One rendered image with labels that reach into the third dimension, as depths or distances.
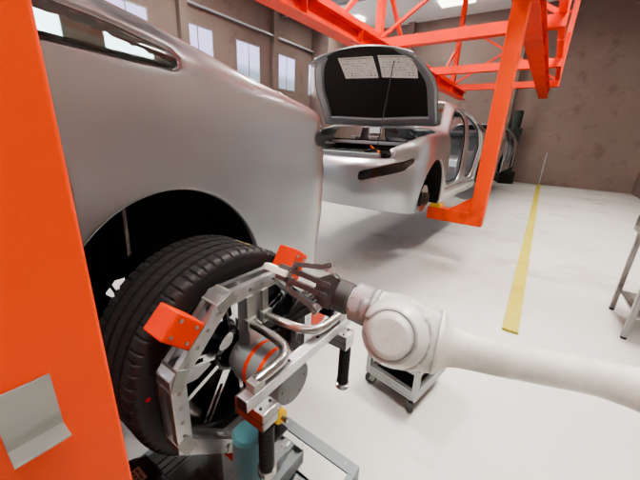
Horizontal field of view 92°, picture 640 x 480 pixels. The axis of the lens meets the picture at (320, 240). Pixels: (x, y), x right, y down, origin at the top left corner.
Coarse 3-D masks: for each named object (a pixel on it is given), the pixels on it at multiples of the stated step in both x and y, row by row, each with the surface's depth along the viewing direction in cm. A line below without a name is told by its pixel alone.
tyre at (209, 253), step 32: (160, 256) 90; (192, 256) 88; (224, 256) 87; (256, 256) 96; (128, 288) 85; (160, 288) 80; (192, 288) 80; (128, 320) 78; (128, 352) 74; (160, 352) 76; (128, 384) 73; (128, 416) 75; (160, 416) 80; (160, 448) 82
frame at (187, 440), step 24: (216, 288) 81; (240, 288) 82; (264, 288) 90; (216, 312) 77; (168, 360) 74; (192, 360) 74; (168, 384) 71; (168, 408) 77; (168, 432) 78; (192, 432) 85; (216, 432) 93
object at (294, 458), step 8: (280, 440) 146; (288, 440) 142; (288, 448) 140; (296, 448) 141; (288, 456) 139; (296, 456) 139; (288, 464) 135; (296, 464) 137; (280, 472) 132; (288, 472) 132
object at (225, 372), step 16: (272, 288) 114; (272, 304) 112; (288, 304) 116; (224, 320) 96; (224, 336) 96; (208, 352) 92; (224, 352) 103; (192, 368) 88; (208, 368) 95; (224, 368) 99; (192, 384) 92; (208, 384) 116; (224, 384) 100; (240, 384) 107; (192, 400) 106; (208, 400) 98; (224, 400) 109; (192, 416) 96; (208, 416) 98; (224, 416) 102
